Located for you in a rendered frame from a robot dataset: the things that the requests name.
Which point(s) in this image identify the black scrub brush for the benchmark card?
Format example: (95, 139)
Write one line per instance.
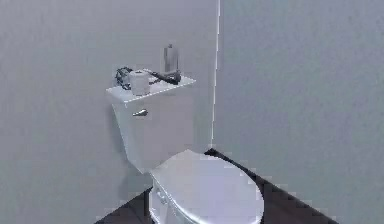
(167, 77)

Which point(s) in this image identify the grey spray bottle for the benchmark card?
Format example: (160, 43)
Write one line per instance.
(171, 58)

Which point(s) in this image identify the white toilet paper roll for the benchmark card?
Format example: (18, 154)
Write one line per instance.
(139, 83)

